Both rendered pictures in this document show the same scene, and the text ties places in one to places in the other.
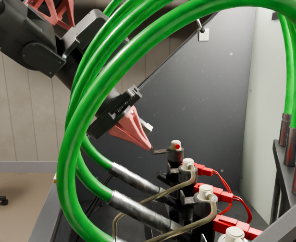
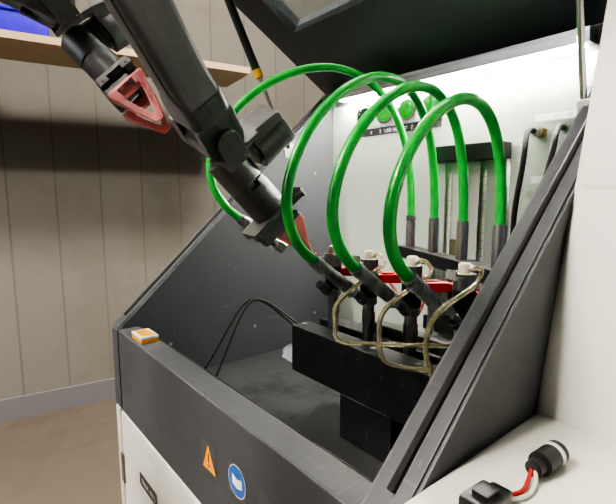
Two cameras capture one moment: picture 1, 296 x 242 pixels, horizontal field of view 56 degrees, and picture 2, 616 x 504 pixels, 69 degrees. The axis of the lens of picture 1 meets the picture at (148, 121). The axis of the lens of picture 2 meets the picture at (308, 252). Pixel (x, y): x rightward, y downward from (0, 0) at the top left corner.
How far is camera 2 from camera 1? 0.41 m
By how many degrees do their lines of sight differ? 32
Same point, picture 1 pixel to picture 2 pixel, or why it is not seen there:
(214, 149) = (305, 286)
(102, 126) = (276, 228)
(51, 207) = (176, 361)
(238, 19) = (319, 136)
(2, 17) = (214, 99)
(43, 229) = (197, 375)
